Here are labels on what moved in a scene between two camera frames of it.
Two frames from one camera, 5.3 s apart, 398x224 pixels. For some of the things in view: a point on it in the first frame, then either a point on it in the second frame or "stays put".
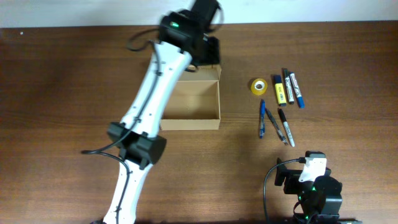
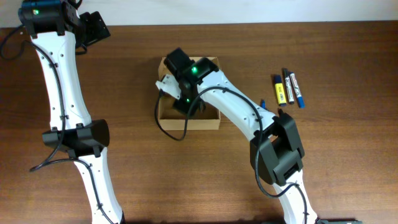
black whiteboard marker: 288,86 stays put
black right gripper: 281,177 -> 185,106
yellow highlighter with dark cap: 280,91 stays put
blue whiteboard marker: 301,101 stays put
